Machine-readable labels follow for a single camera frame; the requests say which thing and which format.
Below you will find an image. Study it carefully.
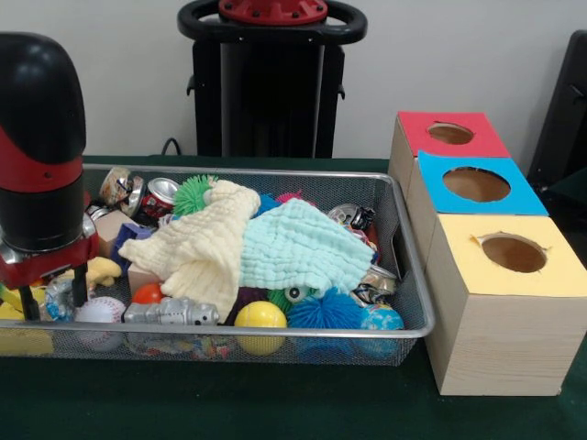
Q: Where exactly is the white baseball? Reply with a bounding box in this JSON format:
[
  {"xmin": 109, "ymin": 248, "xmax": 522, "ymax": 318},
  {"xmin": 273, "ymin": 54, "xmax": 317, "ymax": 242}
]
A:
[{"xmin": 75, "ymin": 296, "xmax": 127, "ymax": 351}]

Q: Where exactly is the wooden box with three holes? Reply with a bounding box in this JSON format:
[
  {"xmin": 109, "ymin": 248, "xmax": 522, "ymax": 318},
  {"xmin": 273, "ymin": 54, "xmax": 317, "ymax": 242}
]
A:
[{"xmin": 388, "ymin": 111, "xmax": 587, "ymax": 397}]

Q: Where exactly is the clear mesh bin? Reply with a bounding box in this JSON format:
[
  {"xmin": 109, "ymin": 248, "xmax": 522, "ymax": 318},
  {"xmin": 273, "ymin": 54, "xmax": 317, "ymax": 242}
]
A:
[{"xmin": 0, "ymin": 163, "xmax": 437, "ymax": 368}]

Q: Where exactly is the yellow toy banana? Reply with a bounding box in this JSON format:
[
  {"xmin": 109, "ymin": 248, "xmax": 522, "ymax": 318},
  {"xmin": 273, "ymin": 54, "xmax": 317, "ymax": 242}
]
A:
[{"xmin": 0, "ymin": 284, "xmax": 47, "ymax": 314}]

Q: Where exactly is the yellow ball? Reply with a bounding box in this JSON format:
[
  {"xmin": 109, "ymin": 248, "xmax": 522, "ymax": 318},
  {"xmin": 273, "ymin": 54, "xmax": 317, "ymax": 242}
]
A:
[{"xmin": 233, "ymin": 301, "xmax": 288, "ymax": 357}]

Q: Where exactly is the blue globe ball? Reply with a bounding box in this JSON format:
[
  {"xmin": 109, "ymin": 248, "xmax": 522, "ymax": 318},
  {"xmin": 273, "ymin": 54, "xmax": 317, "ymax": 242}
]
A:
[{"xmin": 358, "ymin": 304, "xmax": 405, "ymax": 358}]

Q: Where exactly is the silver robot toy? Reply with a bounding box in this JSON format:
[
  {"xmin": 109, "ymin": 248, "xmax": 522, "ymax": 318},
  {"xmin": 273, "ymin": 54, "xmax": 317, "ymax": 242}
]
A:
[{"xmin": 124, "ymin": 297, "xmax": 222, "ymax": 328}]

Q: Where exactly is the crushed silver can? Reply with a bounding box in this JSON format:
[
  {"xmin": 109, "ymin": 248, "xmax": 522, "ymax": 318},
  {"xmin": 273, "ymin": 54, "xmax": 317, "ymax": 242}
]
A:
[
  {"xmin": 100, "ymin": 166, "xmax": 146, "ymax": 219},
  {"xmin": 352, "ymin": 264, "xmax": 399, "ymax": 305}
]

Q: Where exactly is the silver and black can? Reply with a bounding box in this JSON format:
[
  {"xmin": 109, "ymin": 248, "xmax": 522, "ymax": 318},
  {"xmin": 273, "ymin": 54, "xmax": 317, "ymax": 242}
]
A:
[{"xmin": 328, "ymin": 203, "xmax": 377, "ymax": 234}]

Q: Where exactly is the yellow duck toy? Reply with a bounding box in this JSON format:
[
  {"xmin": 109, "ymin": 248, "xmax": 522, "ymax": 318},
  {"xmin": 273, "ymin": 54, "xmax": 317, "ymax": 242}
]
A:
[{"xmin": 64, "ymin": 257, "xmax": 123, "ymax": 288}]

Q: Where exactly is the small clear plastic bottle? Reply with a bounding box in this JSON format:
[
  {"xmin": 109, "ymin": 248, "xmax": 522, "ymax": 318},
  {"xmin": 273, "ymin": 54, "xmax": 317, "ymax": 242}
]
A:
[{"xmin": 41, "ymin": 278, "xmax": 76, "ymax": 322}]

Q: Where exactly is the red soda can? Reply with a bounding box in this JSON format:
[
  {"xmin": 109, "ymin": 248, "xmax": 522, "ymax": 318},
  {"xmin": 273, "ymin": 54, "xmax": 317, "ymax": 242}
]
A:
[{"xmin": 139, "ymin": 177, "xmax": 181, "ymax": 223}]

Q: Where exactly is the small red ball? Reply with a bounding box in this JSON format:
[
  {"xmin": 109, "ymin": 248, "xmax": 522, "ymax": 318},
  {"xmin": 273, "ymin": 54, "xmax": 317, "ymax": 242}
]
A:
[{"xmin": 132, "ymin": 283, "xmax": 165, "ymax": 304}]

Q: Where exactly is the black chair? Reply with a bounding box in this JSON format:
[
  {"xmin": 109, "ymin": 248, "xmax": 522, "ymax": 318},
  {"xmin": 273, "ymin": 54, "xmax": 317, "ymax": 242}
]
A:
[{"xmin": 527, "ymin": 30, "xmax": 587, "ymax": 230}]

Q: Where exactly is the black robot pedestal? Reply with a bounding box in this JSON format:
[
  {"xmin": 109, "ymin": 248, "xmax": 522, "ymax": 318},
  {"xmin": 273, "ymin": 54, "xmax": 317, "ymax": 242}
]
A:
[{"xmin": 178, "ymin": 0, "xmax": 369, "ymax": 159}]

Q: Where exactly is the purple fuzzy toy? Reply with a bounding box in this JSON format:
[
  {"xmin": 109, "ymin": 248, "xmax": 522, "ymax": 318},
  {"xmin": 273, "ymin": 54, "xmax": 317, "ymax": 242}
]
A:
[{"xmin": 229, "ymin": 287, "xmax": 269, "ymax": 311}]

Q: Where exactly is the small green spiky toy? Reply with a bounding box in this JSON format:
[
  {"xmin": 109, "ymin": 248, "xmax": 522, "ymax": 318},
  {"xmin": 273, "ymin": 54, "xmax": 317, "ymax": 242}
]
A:
[{"xmin": 268, "ymin": 286, "xmax": 317, "ymax": 314}]

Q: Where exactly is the purple block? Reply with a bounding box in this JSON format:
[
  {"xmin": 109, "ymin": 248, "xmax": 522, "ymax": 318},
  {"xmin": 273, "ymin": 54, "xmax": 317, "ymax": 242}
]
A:
[{"xmin": 110, "ymin": 223, "xmax": 155, "ymax": 276}]

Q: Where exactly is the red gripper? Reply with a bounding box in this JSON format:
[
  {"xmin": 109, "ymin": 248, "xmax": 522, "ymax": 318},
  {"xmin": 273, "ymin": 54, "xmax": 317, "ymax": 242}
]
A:
[{"xmin": 0, "ymin": 234, "xmax": 100, "ymax": 322}]

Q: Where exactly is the pale yellow cloth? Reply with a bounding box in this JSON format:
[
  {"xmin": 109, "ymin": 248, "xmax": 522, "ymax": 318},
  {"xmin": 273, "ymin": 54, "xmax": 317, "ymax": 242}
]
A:
[{"xmin": 118, "ymin": 179, "xmax": 263, "ymax": 323}]

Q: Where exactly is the green fuzzy toy with eyes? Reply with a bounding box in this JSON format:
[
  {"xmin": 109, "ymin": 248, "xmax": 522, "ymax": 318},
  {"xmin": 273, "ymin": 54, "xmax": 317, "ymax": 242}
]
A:
[{"xmin": 173, "ymin": 175, "xmax": 221, "ymax": 219}]

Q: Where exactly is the small wooden block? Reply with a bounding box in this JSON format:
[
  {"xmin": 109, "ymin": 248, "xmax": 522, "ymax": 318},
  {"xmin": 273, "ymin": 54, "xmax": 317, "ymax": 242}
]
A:
[{"xmin": 127, "ymin": 264, "xmax": 166, "ymax": 294}]

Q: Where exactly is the yellow block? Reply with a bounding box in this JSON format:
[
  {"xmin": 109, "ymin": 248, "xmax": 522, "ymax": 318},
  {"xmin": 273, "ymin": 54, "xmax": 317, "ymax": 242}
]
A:
[{"xmin": 0, "ymin": 316, "xmax": 56, "ymax": 358}]

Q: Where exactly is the tan wooden cube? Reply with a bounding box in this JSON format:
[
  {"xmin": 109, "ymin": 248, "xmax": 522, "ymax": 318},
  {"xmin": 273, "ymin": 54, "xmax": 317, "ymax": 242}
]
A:
[{"xmin": 94, "ymin": 211, "xmax": 138, "ymax": 258}]

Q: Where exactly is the blue fuzzy toy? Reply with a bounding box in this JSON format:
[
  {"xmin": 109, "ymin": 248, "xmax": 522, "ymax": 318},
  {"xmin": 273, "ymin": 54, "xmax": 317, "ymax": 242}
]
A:
[{"xmin": 257, "ymin": 192, "xmax": 282, "ymax": 217}]

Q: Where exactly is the blue spiky ball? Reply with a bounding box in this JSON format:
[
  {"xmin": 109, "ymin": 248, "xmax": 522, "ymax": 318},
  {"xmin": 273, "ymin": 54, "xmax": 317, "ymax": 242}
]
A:
[{"xmin": 286, "ymin": 291, "xmax": 364, "ymax": 333}]

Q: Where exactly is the mint green cloth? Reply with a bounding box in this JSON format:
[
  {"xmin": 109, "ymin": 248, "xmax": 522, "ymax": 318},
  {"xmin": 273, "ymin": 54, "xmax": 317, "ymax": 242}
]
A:
[{"xmin": 239, "ymin": 199, "xmax": 375, "ymax": 297}]

